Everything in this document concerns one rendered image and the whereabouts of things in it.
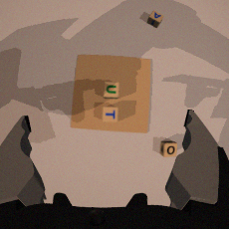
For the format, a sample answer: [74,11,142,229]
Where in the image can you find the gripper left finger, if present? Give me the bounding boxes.
[0,115,47,227]

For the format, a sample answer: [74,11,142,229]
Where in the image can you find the tan mat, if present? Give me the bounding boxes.
[71,55,150,133]

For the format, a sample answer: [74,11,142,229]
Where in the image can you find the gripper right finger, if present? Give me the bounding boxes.
[165,110,229,229]

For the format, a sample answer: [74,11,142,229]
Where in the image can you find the wooden letter block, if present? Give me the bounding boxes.
[104,82,119,99]
[103,107,118,122]
[160,141,177,157]
[147,10,164,28]

